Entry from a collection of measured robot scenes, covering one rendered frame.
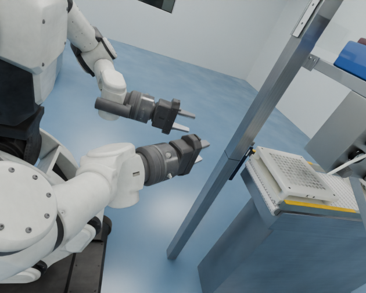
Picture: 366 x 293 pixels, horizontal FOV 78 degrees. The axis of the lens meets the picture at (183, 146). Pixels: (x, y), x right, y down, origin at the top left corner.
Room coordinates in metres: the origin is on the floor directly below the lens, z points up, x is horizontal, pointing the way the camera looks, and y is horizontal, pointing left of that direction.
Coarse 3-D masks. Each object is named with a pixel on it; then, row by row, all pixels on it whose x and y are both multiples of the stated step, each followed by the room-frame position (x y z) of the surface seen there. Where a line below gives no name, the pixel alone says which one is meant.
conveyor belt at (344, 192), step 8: (248, 160) 0.85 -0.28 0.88; (248, 168) 0.82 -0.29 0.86; (256, 176) 0.77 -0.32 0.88; (320, 176) 0.98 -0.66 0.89; (328, 176) 1.02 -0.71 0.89; (336, 176) 1.06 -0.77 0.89; (256, 184) 0.74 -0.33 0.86; (328, 184) 0.94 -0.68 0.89; (336, 184) 0.97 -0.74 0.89; (344, 184) 1.01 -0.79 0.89; (264, 192) 0.69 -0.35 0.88; (336, 192) 0.90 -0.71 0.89; (344, 192) 0.93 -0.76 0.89; (352, 192) 0.96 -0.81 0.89; (264, 200) 0.67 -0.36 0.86; (272, 200) 0.65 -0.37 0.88; (344, 200) 0.86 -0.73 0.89; (352, 200) 0.89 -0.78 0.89; (272, 208) 0.63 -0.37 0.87; (352, 208) 0.83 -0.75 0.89
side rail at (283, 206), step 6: (282, 204) 0.61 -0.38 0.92; (288, 204) 0.61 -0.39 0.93; (294, 210) 0.63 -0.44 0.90; (300, 210) 0.64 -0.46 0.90; (306, 210) 0.65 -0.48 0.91; (312, 210) 0.66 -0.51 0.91; (318, 210) 0.67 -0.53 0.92; (324, 210) 0.68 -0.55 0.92; (330, 210) 0.69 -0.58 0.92; (336, 210) 0.70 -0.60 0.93; (354, 210) 0.75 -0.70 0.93; (342, 216) 0.72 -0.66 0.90; (348, 216) 0.73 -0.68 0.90; (354, 216) 0.75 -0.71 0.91; (360, 216) 0.76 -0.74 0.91
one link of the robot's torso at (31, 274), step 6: (24, 270) 0.36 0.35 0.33; (30, 270) 0.37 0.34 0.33; (36, 270) 0.38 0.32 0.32; (12, 276) 0.34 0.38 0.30; (18, 276) 0.34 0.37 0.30; (24, 276) 0.35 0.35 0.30; (30, 276) 0.36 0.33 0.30; (36, 276) 0.37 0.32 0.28; (0, 282) 0.32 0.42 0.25; (6, 282) 0.33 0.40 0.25; (12, 282) 0.34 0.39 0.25; (18, 282) 0.34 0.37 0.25; (24, 282) 0.35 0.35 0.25
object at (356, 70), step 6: (336, 60) 0.80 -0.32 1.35; (342, 60) 0.78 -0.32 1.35; (348, 60) 0.77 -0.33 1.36; (336, 66) 0.79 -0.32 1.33; (342, 66) 0.77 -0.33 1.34; (348, 66) 0.75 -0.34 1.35; (354, 66) 0.74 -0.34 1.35; (360, 66) 0.72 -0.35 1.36; (348, 72) 0.75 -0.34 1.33; (354, 72) 0.73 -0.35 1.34; (360, 72) 0.71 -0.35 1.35
